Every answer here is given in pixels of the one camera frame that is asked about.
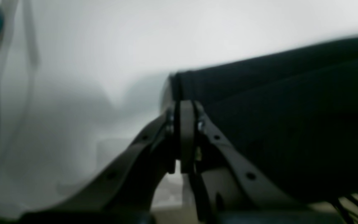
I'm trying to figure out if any black T-shirt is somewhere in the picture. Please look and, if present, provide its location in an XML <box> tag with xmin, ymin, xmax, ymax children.
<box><xmin>167</xmin><ymin>37</ymin><xmax>358</xmax><ymax>203</ymax></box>

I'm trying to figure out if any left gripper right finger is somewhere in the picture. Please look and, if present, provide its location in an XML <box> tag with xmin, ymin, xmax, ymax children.
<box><xmin>181</xmin><ymin>101</ymin><xmax>343</xmax><ymax>224</ymax></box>

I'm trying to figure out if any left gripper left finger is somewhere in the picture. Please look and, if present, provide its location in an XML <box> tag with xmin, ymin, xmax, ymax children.
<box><xmin>21</xmin><ymin>102</ymin><xmax>180</xmax><ymax>223</ymax></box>

